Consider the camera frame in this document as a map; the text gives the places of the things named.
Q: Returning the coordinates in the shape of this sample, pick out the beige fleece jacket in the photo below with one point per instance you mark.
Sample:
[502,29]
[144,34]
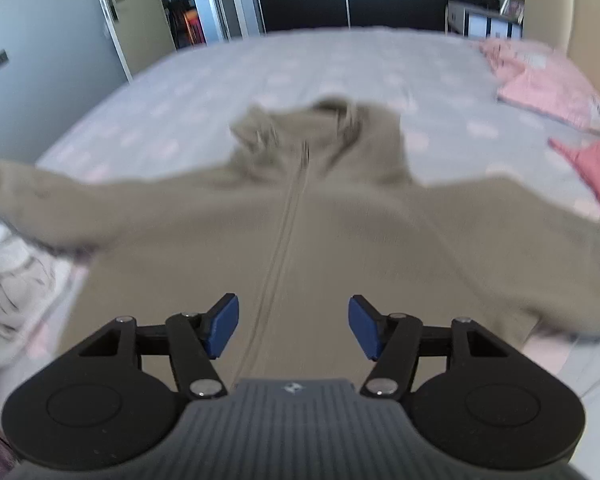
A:
[330,240]

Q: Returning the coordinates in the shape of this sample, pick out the white sliding door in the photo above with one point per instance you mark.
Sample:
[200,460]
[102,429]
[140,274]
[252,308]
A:
[220,0]

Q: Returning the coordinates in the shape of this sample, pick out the white patterned cloth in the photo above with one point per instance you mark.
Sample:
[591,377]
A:
[15,285]

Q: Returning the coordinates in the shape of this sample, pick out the beige headboard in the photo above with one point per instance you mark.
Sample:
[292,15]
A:
[580,5]

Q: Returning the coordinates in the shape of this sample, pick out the nightstand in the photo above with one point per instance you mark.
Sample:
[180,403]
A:
[480,22]

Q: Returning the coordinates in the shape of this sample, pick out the pink pillow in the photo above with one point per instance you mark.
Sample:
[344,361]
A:
[550,85]

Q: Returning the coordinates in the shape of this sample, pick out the orange object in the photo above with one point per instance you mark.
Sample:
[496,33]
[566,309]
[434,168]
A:
[192,24]

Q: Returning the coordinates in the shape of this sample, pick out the beige door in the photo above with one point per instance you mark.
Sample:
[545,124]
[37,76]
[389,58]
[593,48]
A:
[135,15]

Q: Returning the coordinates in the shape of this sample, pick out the bed with dotted grey sheet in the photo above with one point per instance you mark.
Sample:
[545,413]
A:
[205,80]

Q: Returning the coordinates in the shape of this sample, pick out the photo frame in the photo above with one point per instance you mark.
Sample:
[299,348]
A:
[511,6]

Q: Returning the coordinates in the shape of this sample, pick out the dark pink cloth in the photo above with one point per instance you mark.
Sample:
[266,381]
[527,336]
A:
[597,170]

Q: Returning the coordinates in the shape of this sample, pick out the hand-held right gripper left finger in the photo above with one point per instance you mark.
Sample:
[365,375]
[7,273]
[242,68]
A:
[222,327]

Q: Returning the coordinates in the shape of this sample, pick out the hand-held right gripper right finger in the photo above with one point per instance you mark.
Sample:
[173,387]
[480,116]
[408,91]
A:
[365,327]

